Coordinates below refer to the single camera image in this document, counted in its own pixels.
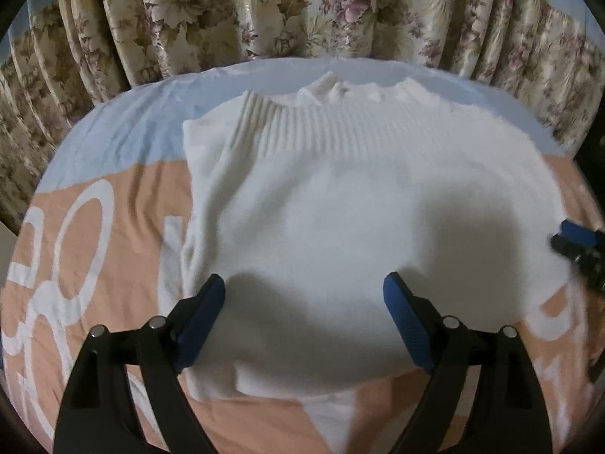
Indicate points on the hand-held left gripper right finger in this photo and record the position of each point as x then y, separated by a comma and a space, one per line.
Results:
406, 321

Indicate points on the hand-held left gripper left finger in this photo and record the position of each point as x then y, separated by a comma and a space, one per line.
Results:
203, 317

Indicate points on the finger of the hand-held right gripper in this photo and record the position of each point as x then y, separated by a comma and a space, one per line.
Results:
576, 234

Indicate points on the white knit sweater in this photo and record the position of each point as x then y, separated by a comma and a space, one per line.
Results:
331, 198

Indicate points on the peach and blue printed blanket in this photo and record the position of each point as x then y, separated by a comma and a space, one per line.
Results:
118, 246

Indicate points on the blue floral curtain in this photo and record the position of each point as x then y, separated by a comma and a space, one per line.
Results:
283, 9

